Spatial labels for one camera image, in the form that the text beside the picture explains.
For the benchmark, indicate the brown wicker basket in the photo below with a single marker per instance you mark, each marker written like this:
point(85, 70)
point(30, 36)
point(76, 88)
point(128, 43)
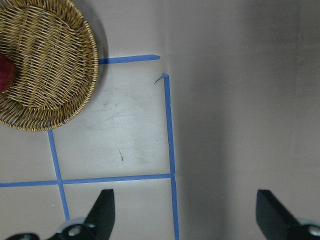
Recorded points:
point(55, 55)

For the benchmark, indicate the dark red apple in basket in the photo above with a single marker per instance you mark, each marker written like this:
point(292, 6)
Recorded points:
point(7, 72)

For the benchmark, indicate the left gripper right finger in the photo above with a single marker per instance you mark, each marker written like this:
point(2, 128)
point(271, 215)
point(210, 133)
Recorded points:
point(277, 223)

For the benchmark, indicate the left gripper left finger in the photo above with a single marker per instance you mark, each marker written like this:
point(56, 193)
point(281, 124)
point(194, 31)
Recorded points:
point(97, 225)

